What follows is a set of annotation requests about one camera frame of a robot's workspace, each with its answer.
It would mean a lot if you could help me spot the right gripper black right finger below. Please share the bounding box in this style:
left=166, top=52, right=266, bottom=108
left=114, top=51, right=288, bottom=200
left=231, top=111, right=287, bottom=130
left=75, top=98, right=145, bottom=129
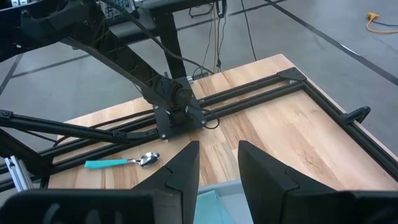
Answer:
left=238, top=139, right=340, bottom=224

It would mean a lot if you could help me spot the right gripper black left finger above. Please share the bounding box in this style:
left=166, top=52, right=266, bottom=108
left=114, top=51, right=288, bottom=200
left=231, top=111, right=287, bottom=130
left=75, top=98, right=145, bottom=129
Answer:
left=132, top=140, right=201, bottom=224

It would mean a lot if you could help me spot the teal cloth napkin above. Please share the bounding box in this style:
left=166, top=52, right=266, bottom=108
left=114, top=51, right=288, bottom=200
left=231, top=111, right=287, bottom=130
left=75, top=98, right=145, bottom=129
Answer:
left=193, top=189, right=236, bottom=224

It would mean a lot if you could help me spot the grey plastic tray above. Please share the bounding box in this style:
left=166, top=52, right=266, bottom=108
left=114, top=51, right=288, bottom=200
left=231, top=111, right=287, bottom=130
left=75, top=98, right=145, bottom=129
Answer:
left=197, top=178, right=251, bottom=224

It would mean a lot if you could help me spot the spoon with teal handle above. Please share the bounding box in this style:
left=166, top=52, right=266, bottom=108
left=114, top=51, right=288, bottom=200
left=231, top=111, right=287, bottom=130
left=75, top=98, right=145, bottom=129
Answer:
left=83, top=151, right=161, bottom=170

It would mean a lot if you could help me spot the black hook clip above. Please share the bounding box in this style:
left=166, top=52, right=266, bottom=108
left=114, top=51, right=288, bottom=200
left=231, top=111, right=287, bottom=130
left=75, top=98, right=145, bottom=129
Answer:
left=341, top=105, right=372, bottom=126

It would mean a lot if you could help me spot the silver aluminium extrusion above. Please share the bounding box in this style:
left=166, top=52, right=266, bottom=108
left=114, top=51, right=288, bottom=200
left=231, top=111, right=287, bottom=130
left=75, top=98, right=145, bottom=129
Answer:
left=4, top=154, right=34, bottom=193

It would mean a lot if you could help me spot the white printed box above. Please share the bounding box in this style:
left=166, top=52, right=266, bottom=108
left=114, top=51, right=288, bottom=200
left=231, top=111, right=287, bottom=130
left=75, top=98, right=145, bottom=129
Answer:
left=101, top=0, right=139, bottom=20

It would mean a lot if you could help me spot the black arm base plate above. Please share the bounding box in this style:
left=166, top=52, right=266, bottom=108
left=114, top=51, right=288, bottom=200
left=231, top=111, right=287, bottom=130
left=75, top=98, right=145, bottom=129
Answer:
left=153, top=77, right=208, bottom=140

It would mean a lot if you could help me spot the thin black desk cable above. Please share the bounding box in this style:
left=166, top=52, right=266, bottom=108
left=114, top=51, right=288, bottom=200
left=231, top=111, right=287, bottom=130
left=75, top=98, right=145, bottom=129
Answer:
left=240, top=0, right=257, bottom=62

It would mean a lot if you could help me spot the yellow extension cord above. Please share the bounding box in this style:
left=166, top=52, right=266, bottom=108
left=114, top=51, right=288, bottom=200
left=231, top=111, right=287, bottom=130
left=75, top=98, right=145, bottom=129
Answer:
left=365, top=11, right=398, bottom=34

